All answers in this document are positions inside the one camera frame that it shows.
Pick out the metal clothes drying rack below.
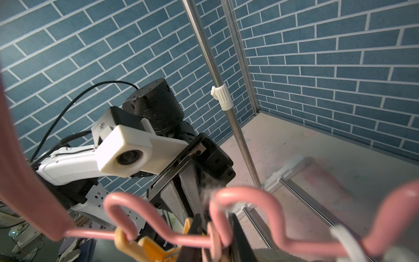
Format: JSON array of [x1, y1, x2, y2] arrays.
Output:
[[182, 1, 350, 249]]

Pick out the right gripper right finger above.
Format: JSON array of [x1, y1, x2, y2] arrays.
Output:
[[229, 214, 257, 262]]

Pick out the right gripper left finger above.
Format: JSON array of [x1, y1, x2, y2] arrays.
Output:
[[176, 214, 202, 262]]

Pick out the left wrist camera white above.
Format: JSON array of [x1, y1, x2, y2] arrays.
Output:
[[92, 107, 188, 178]]

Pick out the pink clip hanger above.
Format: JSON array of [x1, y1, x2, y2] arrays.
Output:
[[1, 78, 419, 262]]

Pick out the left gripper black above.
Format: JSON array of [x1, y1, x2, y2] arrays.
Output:
[[147, 133, 236, 213]]

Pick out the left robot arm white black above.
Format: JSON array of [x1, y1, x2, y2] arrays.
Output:
[[31, 78, 235, 228]]

